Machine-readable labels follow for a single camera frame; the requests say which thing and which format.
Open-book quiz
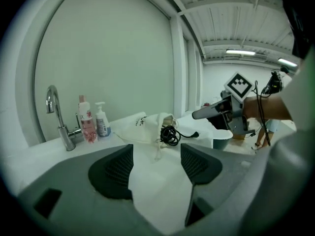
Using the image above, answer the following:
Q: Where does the black hair dryer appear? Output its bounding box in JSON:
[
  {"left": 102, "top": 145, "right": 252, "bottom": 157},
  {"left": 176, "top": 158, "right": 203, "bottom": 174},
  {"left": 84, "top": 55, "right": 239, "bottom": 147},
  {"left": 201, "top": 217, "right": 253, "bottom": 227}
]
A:
[{"left": 159, "top": 125, "right": 200, "bottom": 147}]

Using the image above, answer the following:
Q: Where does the white vanity cabinet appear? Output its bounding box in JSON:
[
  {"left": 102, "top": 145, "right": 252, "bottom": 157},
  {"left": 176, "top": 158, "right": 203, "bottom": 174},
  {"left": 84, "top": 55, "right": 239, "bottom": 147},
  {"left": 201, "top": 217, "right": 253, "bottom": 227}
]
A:
[{"left": 3, "top": 111, "right": 215, "bottom": 233}]

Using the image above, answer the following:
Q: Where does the black star print shirt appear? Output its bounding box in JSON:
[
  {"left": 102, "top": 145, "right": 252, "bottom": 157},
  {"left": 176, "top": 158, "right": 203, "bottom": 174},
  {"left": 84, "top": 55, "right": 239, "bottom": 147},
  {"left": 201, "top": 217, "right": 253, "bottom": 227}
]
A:
[{"left": 282, "top": 0, "right": 315, "bottom": 59}]

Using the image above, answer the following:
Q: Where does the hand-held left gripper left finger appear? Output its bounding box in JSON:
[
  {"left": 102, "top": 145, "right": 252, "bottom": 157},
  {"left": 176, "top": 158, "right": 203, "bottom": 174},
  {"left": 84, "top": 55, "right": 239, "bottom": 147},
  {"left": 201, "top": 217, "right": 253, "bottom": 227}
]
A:
[{"left": 17, "top": 143, "right": 173, "bottom": 236}]

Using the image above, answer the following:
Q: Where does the person's right forearm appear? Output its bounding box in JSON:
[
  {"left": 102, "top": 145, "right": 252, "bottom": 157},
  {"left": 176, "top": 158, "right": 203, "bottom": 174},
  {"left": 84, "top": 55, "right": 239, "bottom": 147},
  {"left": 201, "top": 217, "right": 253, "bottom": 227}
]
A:
[{"left": 242, "top": 95, "right": 294, "bottom": 121}]

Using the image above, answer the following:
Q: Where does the white and green bathtub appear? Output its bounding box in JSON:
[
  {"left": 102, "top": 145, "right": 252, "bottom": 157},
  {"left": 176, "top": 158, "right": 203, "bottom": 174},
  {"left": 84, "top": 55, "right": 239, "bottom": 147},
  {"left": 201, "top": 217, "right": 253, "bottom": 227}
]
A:
[{"left": 212, "top": 128, "right": 233, "bottom": 150}]

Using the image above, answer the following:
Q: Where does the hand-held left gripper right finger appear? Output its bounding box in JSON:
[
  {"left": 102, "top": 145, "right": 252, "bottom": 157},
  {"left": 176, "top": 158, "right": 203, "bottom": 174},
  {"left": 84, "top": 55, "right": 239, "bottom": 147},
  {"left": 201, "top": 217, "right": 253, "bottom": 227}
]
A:
[{"left": 180, "top": 143, "right": 257, "bottom": 228}]

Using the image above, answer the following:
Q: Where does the chrome faucet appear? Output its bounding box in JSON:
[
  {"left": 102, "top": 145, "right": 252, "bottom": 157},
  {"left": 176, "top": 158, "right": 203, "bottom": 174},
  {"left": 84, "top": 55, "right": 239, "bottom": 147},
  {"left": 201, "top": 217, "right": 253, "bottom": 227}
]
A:
[{"left": 45, "top": 85, "right": 85, "bottom": 152}]

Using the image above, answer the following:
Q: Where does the ceiling tube light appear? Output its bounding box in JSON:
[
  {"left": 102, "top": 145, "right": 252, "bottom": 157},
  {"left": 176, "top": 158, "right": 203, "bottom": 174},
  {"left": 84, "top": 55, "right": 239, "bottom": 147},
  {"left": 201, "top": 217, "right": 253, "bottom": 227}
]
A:
[
  {"left": 278, "top": 58, "right": 299, "bottom": 67},
  {"left": 225, "top": 49, "right": 256, "bottom": 57}
]

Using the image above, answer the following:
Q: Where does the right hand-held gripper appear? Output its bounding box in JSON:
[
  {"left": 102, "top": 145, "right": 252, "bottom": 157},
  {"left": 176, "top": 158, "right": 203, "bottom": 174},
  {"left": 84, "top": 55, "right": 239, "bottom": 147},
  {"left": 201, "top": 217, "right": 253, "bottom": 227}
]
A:
[{"left": 191, "top": 71, "right": 255, "bottom": 138}]

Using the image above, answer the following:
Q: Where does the pink floral bottle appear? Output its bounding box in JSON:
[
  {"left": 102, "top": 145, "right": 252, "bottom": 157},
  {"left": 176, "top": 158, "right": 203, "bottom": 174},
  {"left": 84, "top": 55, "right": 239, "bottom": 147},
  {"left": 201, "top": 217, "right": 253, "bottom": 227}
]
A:
[{"left": 77, "top": 94, "right": 99, "bottom": 145}]

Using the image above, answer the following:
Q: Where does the white canvas bag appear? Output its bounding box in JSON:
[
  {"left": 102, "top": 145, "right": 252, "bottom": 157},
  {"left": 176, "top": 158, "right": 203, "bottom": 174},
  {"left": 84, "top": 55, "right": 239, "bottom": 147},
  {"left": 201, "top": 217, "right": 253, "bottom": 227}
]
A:
[{"left": 112, "top": 111, "right": 181, "bottom": 162}]

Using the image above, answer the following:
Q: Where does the white pump bottle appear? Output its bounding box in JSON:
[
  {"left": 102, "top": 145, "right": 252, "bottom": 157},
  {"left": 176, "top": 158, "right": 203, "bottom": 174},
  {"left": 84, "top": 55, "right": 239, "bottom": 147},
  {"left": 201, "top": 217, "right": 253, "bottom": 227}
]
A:
[{"left": 94, "top": 101, "right": 112, "bottom": 138}]

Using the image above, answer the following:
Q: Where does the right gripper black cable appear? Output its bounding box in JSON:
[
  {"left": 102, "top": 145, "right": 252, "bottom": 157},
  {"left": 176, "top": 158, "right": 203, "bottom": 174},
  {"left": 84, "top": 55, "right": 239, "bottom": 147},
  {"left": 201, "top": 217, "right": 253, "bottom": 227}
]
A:
[{"left": 253, "top": 80, "right": 272, "bottom": 147}]

